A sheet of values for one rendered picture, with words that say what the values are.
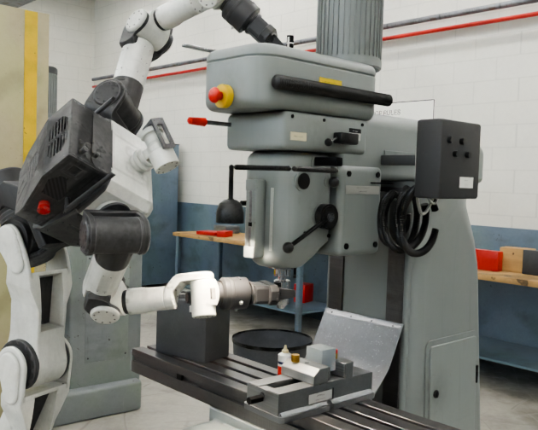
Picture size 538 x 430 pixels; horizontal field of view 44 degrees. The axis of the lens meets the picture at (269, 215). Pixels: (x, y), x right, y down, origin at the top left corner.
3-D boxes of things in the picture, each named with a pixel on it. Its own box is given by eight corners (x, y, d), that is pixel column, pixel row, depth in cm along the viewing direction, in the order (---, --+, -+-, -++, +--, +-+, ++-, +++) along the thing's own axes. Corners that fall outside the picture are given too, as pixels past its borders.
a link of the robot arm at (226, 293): (235, 274, 181) (194, 274, 176) (237, 313, 178) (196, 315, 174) (222, 281, 191) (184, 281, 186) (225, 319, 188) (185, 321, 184)
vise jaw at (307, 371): (313, 386, 168) (314, 370, 168) (280, 374, 177) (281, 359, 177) (330, 381, 172) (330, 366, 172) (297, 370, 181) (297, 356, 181)
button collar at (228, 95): (227, 107, 168) (228, 83, 167) (213, 108, 172) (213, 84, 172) (233, 107, 169) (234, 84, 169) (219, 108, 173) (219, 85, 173)
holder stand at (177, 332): (204, 363, 210) (206, 300, 209) (154, 351, 223) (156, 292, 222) (229, 356, 220) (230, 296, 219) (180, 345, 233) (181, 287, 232)
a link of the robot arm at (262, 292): (280, 279, 182) (238, 280, 177) (278, 314, 182) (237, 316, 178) (263, 273, 193) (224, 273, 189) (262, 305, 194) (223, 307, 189)
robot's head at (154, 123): (146, 163, 170) (160, 148, 165) (133, 135, 172) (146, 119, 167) (166, 160, 175) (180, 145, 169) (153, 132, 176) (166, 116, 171)
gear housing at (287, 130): (284, 148, 169) (286, 109, 169) (224, 149, 187) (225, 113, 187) (368, 155, 192) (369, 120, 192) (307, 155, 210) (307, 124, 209)
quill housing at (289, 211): (284, 272, 175) (289, 149, 173) (234, 263, 190) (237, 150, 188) (333, 267, 188) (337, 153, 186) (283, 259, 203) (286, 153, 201)
